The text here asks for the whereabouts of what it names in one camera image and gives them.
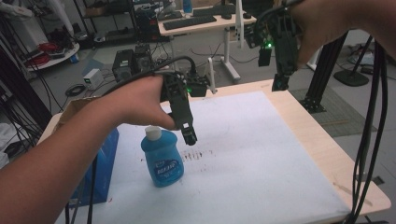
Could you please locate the brown cardboard box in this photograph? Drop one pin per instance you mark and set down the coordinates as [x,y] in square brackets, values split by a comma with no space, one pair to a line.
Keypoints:
[73,110]

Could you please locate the white upright bar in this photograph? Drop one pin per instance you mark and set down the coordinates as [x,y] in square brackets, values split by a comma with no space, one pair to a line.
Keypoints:
[239,25]

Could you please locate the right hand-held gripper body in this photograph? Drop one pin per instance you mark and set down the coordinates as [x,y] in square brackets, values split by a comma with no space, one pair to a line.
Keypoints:
[285,43]

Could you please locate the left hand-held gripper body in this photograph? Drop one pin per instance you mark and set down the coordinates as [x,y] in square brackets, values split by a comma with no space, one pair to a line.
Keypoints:
[182,105]

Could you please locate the white upright stand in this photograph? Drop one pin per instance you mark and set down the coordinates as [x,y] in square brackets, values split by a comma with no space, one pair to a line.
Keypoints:
[212,74]

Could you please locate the black aluminium column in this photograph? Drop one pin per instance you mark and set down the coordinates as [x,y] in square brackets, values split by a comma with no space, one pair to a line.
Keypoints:
[325,71]

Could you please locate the blue bottle on desk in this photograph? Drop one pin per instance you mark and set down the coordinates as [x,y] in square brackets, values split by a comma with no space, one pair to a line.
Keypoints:
[187,5]

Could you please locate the person's left hand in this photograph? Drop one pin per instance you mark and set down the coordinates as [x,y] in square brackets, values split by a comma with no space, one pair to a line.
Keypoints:
[137,99]

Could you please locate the white foam mat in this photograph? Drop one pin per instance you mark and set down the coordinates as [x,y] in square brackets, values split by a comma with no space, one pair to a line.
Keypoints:
[249,161]

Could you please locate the blue bottle with white cap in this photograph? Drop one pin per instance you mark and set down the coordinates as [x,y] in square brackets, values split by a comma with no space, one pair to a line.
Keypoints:
[163,161]

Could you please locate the light wooden desk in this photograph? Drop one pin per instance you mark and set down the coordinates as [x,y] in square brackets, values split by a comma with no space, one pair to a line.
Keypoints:
[214,25]

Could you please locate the small white power box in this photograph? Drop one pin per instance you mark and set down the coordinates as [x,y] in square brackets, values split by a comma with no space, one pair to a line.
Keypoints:
[92,78]

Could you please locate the black round stand base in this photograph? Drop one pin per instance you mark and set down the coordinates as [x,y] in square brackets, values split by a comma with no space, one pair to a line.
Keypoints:
[351,77]

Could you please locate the person's right hand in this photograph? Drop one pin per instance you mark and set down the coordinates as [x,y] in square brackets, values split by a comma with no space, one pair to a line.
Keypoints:
[323,21]

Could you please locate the round white table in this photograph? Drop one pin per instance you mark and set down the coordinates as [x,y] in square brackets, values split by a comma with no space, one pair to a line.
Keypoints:
[59,59]

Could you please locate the black keyboard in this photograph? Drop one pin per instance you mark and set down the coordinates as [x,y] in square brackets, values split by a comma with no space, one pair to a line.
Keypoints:
[189,22]

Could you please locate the black computer case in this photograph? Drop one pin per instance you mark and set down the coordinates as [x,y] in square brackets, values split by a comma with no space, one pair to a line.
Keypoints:
[124,65]

